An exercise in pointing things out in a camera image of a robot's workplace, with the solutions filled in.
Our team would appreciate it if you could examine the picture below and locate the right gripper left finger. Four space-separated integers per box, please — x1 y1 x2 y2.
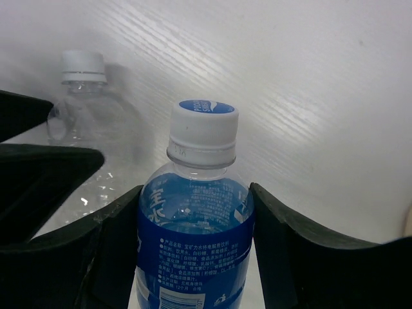
1 186 142 308

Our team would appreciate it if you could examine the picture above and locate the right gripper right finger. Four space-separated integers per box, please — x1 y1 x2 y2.
250 183 411 308

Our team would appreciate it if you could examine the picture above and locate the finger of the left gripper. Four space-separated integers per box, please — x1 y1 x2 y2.
1 144 104 241
0 90 53 142

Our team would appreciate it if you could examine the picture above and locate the clear bottle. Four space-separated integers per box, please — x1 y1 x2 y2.
46 50 138 224

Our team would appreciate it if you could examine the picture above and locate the blue label bottle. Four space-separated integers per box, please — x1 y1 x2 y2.
136 100 255 308

